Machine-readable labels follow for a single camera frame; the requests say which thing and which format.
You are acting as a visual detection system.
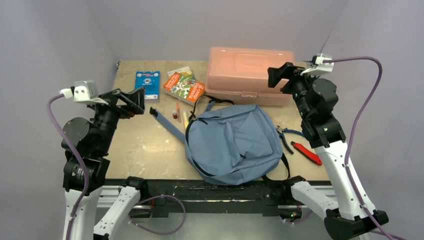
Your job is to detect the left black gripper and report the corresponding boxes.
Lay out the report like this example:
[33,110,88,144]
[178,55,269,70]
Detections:
[90,85,145,153]

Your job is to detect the blue treehouse book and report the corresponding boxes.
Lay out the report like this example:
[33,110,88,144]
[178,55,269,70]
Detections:
[134,71,161,101]

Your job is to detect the orange treehouse book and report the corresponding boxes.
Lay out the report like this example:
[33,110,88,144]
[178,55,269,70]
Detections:
[162,72,205,106]

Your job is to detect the blue student backpack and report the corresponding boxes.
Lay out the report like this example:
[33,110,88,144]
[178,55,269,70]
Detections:
[149,96,290,186]

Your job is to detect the yellow treehouse book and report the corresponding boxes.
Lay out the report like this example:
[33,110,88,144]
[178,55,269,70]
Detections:
[167,66,193,78]

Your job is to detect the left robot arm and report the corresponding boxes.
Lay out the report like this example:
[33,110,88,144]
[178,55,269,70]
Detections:
[61,82,146,240]

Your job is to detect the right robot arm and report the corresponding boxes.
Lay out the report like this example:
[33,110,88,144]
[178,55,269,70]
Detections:
[267,57,389,240]

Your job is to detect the orange marker pen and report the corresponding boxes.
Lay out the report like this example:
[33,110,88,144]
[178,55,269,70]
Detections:
[176,103,182,123]

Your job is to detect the pink plastic storage box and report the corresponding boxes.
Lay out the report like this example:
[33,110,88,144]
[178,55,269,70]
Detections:
[205,46,295,106]

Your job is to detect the yellow highlighter pen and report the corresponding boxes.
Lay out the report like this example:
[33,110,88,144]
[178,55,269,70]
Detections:
[182,110,189,129]

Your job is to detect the red utility knife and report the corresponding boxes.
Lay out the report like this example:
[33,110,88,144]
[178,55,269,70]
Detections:
[290,141,323,166]

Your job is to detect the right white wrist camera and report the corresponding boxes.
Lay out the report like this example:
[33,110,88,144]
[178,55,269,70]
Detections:
[300,53,334,77]

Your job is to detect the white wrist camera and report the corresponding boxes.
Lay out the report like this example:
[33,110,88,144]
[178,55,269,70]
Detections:
[59,80,109,106]
[300,53,334,77]

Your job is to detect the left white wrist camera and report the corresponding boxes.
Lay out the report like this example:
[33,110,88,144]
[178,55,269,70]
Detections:
[59,80,109,106]

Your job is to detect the blue handled pliers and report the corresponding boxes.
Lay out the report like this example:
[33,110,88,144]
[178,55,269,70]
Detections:
[275,125,305,155]

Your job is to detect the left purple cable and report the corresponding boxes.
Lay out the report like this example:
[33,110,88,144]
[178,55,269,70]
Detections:
[45,93,90,240]

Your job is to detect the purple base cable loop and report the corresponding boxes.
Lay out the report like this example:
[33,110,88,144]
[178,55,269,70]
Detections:
[128,194,187,236]

